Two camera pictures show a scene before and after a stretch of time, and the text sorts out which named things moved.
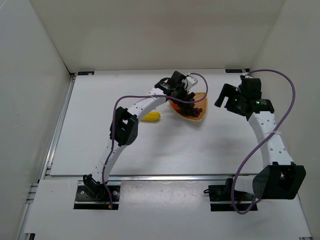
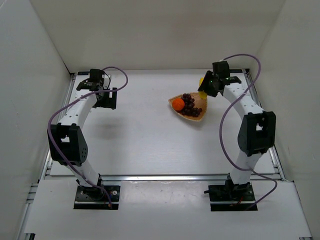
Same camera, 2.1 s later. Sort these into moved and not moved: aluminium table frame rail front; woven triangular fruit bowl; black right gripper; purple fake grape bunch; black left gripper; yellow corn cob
Moved: black right gripper; black left gripper; yellow corn cob
Not moved: woven triangular fruit bowl; aluminium table frame rail front; purple fake grape bunch
